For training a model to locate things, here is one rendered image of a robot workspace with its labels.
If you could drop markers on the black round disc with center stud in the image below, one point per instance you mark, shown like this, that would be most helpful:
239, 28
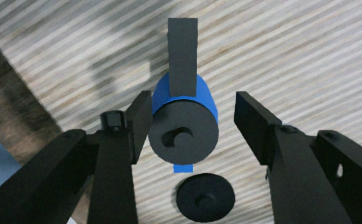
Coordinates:
205, 197

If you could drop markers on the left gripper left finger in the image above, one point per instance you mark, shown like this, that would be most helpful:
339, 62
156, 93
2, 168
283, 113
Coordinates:
48, 188

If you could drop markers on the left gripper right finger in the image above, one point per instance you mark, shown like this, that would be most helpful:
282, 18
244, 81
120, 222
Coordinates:
301, 191

